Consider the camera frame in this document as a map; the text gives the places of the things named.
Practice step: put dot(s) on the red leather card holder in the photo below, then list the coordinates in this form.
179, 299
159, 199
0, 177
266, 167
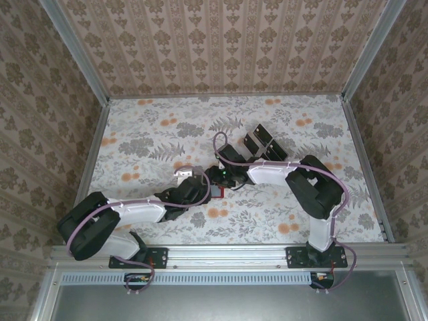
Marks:
219, 193

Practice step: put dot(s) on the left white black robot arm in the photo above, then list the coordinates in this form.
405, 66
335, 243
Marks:
137, 210

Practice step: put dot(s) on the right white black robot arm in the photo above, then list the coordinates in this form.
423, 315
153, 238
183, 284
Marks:
267, 174

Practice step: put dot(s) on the black electronics connector box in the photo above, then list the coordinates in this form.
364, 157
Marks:
322, 279
137, 279

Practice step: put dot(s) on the grey metal panel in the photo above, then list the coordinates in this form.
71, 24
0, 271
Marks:
234, 304

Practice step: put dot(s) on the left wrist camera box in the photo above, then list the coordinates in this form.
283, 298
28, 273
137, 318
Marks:
184, 174

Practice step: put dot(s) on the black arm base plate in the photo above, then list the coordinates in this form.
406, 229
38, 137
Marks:
296, 259
160, 259

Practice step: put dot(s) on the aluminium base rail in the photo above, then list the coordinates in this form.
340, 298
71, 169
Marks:
227, 257

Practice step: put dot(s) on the aluminium wall rail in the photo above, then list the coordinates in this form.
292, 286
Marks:
227, 95

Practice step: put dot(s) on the aluminium side rail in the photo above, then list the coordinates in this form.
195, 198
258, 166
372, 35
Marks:
359, 150
89, 167

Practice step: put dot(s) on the aluminium frame post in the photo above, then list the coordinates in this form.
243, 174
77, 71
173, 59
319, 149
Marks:
372, 50
79, 57

